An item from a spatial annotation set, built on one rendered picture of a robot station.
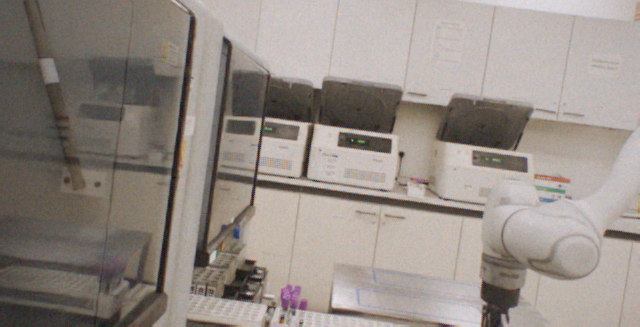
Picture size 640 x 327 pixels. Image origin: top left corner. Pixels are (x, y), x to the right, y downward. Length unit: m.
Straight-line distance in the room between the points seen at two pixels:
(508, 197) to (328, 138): 2.41
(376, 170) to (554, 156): 1.47
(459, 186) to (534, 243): 2.54
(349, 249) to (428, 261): 0.50
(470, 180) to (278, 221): 1.23
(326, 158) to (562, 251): 2.57
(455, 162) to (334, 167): 0.75
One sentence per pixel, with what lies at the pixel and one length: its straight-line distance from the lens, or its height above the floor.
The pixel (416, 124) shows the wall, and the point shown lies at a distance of 4.08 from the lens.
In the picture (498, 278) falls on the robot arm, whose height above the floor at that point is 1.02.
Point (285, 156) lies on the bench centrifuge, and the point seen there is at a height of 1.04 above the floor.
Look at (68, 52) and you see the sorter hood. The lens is 0.50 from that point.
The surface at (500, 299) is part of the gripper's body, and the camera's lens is 1.18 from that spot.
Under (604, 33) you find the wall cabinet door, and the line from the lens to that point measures 4.13.
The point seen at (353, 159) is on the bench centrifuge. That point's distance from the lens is 3.43.
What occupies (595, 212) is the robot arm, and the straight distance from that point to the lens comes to 1.06.
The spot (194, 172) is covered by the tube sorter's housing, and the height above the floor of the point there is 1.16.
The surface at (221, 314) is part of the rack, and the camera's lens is 1.17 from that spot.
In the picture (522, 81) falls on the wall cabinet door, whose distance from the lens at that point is 3.91.
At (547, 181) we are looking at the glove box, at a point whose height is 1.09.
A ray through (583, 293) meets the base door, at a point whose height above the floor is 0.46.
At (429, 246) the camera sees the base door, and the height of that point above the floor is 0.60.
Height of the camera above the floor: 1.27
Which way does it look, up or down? 3 degrees down
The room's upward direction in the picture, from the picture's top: 8 degrees clockwise
